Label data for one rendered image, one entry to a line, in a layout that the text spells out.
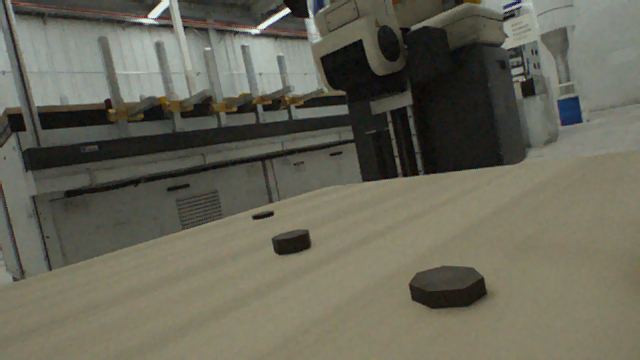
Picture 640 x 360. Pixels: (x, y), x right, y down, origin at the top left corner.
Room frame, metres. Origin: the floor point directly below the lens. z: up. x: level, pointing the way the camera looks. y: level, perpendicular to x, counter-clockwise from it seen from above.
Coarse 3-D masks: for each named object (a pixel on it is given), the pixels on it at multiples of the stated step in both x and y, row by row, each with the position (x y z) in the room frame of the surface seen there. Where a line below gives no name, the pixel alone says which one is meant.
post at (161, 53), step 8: (160, 48) 1.90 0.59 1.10; (160, 56) 1.90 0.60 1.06; (160, 64) 1.91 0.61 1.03; (168, 64) 1.92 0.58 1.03; (160, 72) 1.92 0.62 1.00; (168, 72) 1.91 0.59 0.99; (168, 80) 1.91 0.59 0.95; (168, 88) 1.90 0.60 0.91; (168, 96) 1.90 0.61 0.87; (176, 112) 1.91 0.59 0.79; (176, 120) 1.90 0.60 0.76
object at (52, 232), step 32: (0, 128) 1.81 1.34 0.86; (64, 128) 1.77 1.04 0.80; (96, 128) 1.86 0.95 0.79; (128, 128) 1.96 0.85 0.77; (160, 128) 2.07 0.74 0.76; (192, 128) 2.19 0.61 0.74; (0, 160) 2.01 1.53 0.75; (288, 160) 2.68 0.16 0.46; (320, 160) 2.89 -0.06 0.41; (352, 160) 3.13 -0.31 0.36; (64, 192) 1.73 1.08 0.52; (128, 192) 1.94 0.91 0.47; (160, 192) 2.05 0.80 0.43; (192, 192) 2.17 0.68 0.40; (224, 192) 2.31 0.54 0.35; (256, 192) 2.46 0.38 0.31; (288, 192) 2.64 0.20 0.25; (32, 224) 1.70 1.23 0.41; (64, 224) 1.74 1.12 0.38; (96, 224) 1.83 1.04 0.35; (128, 224) 1.92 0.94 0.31; (160, 224) 2.03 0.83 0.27; (192, 224) 2.14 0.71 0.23; (32, 256) 1.84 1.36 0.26; (64, 256) 1.72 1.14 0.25; (96, 256) 1.81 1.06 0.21
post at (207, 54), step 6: (204, 54) 2.08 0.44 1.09; (210, 54) 2.09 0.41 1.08; (204, 60) 2.09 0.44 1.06; (210, 60) 2.08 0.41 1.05; (210, 66) 2.08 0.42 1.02; (210, 72) 2.07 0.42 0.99; (210, 78) 2.08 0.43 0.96; (216, 78) 2.09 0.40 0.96; (210, 84) 2.09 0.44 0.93; (216, 84) 2.08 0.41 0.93; (216, 90) 2.08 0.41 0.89; (216, 96) 2.07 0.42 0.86; (216, 102) 2.07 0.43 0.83; (216, 114) 2.09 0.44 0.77; (222, 114) 2.08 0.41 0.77; (222, 120) 2.08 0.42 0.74
